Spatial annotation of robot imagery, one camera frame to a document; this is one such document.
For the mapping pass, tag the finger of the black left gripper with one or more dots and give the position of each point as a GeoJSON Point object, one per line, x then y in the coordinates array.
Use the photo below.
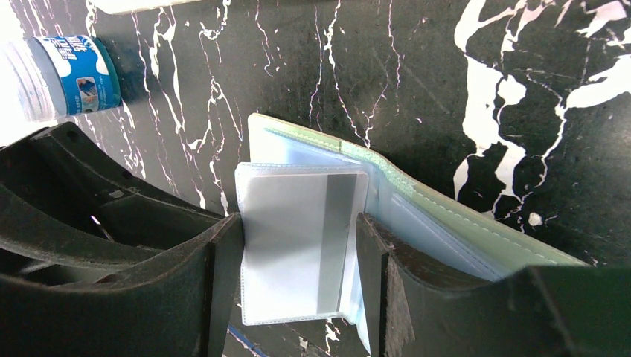
{"type": "Point", "coordinates": [67, 204]}

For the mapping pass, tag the grey-green card holder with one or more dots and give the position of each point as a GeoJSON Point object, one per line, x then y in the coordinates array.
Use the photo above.
{"type": "Point", "coordinates": [427, 220]}

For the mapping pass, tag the white striped card in sleeve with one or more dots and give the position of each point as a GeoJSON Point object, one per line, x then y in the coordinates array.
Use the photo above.
{"type": "Point", "coordinates": [298, 243]}

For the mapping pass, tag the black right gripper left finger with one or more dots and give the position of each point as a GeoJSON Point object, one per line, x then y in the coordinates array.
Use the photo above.
{"type": "Point", "coordinates": [177, 303]}

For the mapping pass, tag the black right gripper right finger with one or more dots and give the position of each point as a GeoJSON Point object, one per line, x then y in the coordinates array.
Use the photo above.
{"type": "Point", "coordinates": [418, 306]}

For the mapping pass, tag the round patterned tin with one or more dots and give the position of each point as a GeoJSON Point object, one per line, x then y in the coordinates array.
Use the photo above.
{"type": "Point", "coordinates": [51, 77]}

